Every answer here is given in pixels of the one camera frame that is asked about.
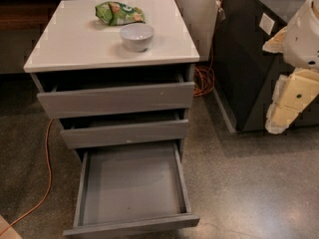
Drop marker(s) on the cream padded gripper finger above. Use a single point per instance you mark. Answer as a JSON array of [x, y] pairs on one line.
[[276, 43], [291, 96]]

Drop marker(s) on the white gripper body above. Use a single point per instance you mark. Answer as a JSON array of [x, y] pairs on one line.
[[303, 40]]

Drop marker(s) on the grey bottom drawer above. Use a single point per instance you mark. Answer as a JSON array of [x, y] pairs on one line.
[[131, 189]]

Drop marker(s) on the grey drawer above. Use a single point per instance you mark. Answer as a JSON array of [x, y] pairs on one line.
[[123, 129], [117, 100], [131, 189]]

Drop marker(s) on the grey top drawer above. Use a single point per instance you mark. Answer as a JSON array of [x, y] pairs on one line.
[[117, 100]]

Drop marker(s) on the white-topped grey drawer cabinet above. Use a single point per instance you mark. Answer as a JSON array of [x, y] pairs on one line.
[[77, 51]]

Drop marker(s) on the grey middle drawer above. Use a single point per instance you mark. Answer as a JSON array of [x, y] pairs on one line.
[[123, 129]]

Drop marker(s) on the dark grey trash bin cabinet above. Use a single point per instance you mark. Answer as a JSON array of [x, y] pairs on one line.
[[245, 74]]

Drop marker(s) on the white bowl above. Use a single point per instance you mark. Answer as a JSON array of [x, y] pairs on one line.
[[137, 37]]

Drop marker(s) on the green snack bag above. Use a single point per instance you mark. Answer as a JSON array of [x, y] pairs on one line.
[[119, 14]]

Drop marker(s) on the tan cardboard corner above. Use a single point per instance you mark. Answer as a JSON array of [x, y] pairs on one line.
[[7, 233]]

